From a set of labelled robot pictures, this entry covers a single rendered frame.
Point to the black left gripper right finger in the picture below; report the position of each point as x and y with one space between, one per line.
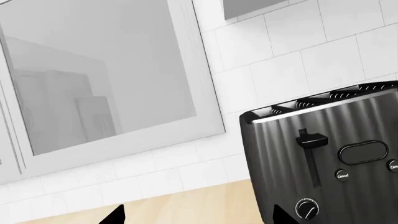
281 217

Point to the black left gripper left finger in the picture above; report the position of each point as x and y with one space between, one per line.
116 216

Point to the black ribbed metal toaster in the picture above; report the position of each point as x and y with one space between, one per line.
329 151

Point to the white framed glass window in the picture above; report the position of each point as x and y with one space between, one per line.
102 77

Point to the grey wall cabinet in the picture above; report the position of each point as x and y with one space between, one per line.
253 8

